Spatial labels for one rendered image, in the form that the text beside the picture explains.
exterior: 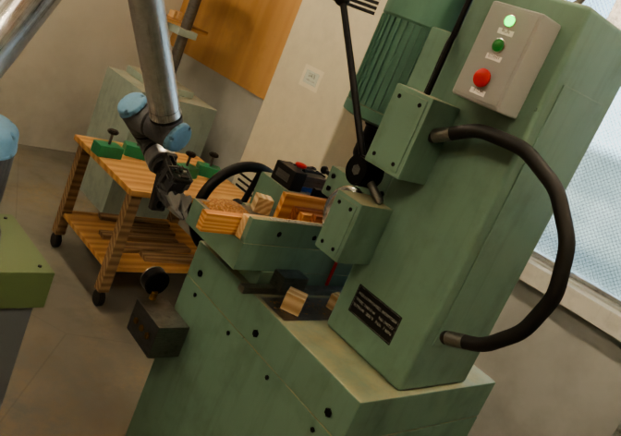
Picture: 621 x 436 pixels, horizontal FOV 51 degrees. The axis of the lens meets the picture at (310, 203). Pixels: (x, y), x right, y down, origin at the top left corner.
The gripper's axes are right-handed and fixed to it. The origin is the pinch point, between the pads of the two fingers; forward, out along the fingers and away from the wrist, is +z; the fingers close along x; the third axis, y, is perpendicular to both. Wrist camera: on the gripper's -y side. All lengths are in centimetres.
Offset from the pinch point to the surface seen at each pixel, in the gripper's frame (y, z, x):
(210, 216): 39, 40, -29
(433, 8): 89, 27, 0
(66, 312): -87, -32, 7
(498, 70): 92, 55, -11
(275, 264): 33, 46, -11
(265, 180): 31.9, 16.7, 1.2
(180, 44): -35, -172, 81
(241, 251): 35, 45, -21
